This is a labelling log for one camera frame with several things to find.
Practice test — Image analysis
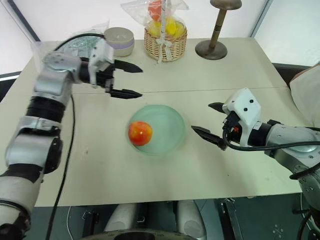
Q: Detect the beige bowl with lavender band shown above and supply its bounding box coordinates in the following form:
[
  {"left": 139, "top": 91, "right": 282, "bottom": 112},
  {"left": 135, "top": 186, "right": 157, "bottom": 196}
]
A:
[{"left": 103, "top": 26, "right": 135, "bottom": 58}]

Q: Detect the red yellow apple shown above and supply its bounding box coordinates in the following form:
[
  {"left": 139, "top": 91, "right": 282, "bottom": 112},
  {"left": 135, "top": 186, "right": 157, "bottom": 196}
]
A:
[{"left": 127, "top": 121, "right": 153, "bottom": 147}]

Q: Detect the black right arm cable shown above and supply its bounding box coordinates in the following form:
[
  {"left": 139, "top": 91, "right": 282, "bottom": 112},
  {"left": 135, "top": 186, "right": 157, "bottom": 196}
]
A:
[{"left": 221, "top": 126, "right": 320, "bottom": 181}]

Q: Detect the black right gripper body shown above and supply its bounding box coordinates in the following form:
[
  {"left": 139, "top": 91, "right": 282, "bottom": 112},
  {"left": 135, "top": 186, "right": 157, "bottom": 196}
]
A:
[{"left": 221, "top": 111, "right": 243, "bottom": 146}]

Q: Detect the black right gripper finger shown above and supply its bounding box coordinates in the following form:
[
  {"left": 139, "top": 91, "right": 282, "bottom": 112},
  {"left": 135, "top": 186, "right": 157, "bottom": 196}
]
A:
[
  {"left": 208, "top": 101, "right": 227, "bottom": 115},
  {"left": 191, "top": 125, "right": 228, "bottom": 151}
]

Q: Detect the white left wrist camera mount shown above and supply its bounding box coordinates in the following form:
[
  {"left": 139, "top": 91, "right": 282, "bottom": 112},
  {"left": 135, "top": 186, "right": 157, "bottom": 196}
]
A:
[{"left": 89, "top": 39, "right": 116, "bottom": 90}]

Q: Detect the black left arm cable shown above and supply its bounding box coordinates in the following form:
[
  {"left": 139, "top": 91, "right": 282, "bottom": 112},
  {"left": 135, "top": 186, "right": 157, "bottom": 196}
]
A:
[{"left": 44, "top": 33, "right": 108, "bottom": 240}]

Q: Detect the translucent green plate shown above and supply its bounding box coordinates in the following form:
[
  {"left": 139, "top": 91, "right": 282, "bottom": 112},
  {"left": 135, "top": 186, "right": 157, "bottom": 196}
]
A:
[{"left": 124, "top": 104, "right": 187, "bottom": 156}]

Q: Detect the blue grey frame bar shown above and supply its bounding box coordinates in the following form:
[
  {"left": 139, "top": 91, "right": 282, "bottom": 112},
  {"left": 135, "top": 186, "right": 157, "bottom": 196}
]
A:
[
  {"left": 249, "top": 0, "right": 272, "bottom": 38},
  {"left": 6, "top": 0, "right": 41, "bottom": 42}
]

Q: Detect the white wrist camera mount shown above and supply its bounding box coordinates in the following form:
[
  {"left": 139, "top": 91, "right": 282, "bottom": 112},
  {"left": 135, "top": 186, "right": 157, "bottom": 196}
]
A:
[
  {"left": 89, "top": 39, "right": 116, "bottom": 90},
  {"left": 221, "top": 87, "right": 262, "bottom": 147}
]

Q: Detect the woven wicker basket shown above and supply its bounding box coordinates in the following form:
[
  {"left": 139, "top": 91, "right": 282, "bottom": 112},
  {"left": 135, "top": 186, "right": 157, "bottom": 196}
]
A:
[{"left": 143, "top": 24, "right": 188, "bottom": 62}]

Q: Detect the orange fruit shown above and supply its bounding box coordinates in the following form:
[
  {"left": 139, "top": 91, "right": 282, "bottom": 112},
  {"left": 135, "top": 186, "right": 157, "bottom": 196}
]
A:
[{"left": 147, "top": 0, "right": 164, "bottom": 21}]

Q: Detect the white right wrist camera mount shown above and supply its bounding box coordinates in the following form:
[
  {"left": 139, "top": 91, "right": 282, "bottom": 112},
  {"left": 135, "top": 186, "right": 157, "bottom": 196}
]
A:
[{"left": 221, "top": 87, "right": 262, "bottom": 147}]

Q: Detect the white ribbon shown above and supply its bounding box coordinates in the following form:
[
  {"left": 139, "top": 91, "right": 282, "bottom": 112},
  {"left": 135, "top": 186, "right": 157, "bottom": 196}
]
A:
[{"left": 155, "top": 0, "right": 174, "bottom": 65}]

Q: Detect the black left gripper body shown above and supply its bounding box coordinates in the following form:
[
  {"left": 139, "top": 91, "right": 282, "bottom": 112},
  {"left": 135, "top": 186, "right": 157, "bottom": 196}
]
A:
[{"left": 95, "top": 59, "right": 120, "bottom": 95}]

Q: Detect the white rounded robot leg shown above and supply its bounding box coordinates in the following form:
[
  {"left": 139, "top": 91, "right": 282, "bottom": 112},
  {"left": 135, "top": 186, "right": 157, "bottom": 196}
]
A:
[
  {"left": 103, "top": 202, "right": 137, "bottom": 232},
  {"left": 176, "top": 199, "right": 207, "bottom": 239}
]

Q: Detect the wooden stand with round base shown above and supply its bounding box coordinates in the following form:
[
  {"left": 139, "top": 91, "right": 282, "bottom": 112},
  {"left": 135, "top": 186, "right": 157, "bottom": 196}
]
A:
[{"left": 194, "top": 0, "right": 243, "bottom": 61}]

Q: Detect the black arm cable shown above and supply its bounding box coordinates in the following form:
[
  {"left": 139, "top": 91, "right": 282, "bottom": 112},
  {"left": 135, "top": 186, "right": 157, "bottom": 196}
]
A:
[
  {"left": 44, "top": 33, "right": 108, "bottom": 240},
  {"left": 221, "top": 126, "right": 320, "bottom": 181}
]

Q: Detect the black metal bracket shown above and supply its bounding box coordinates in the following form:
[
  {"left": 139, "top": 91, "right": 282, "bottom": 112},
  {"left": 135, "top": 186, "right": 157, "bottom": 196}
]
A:
[{"left": 81, "top": 211, "right": 100, "bottom": 236}]

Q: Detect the clear plastic bag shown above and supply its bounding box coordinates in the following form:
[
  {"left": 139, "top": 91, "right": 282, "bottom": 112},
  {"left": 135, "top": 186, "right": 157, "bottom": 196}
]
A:
[{"left": 29, "top": 21, "right": 111, "bottom": 66}]

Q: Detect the yellow fruit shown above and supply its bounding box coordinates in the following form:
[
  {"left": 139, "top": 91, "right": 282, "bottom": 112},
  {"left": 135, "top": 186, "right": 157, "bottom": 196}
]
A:
[
  {"left": 164, "top": 16, "right": 186, "bottom": 37},
  {"left": 147, "top": 20, "right": 162, "bottom": 36}
]

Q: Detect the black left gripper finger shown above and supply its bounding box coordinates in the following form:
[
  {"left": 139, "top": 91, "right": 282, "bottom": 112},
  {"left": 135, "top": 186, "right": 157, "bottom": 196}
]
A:
[
  {"left": 109, "top": 87, "right": 143, "bottom": 99},
  {"left": 113, "top": 59, "right": 144, "bottom": 74}
]

